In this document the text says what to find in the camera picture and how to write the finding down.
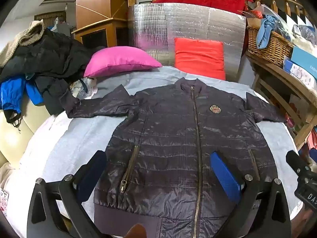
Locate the wicker basket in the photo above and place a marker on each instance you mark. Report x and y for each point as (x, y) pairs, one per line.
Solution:
(272, 48)

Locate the cream sofa cushion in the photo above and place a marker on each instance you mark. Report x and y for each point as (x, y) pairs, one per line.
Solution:
(17, 141)

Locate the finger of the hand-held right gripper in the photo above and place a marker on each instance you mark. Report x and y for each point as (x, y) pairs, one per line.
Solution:
(296, 162)

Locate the pink pillow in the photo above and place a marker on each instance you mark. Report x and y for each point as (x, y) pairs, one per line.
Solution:
(118, 59)

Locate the pile of dark clothes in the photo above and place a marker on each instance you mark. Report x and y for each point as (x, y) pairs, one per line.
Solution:
(54, 57)

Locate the beige fleece garment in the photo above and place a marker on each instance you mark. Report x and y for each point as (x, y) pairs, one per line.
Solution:
(17, 42)

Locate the red pillow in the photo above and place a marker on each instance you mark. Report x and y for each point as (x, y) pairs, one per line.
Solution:
(199, 57)

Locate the wooden shelf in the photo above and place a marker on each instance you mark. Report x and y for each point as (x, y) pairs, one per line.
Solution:
(275, 79)

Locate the wooden cabinet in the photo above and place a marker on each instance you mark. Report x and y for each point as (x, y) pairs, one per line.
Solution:
(99, 2)

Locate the blue jacket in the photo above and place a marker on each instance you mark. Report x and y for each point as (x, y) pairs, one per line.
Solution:
(12, 91)

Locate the light blue bed sheet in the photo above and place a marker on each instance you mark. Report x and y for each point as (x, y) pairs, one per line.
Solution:
(74, 141)

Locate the silver foil insulation mat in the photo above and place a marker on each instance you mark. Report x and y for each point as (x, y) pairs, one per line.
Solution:
(173, 22)

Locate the clear plastic bag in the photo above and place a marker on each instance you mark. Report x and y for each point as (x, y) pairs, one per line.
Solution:
(83, 88)

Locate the blue cardboard box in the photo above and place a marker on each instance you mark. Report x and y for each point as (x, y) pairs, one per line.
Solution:
(303, 58)

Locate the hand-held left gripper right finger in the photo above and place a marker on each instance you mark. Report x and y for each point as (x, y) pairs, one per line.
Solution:
(225, 176)

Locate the blue cloth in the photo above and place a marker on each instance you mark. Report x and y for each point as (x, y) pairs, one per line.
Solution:
(266, 27)

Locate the person's left hand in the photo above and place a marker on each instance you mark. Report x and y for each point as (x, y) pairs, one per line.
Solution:
(136, 231)

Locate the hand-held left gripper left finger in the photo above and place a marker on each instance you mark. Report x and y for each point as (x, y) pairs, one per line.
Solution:
(91, 173)

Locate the dark quilted zip jacket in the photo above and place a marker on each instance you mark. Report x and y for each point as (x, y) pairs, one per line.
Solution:
(168, 133)

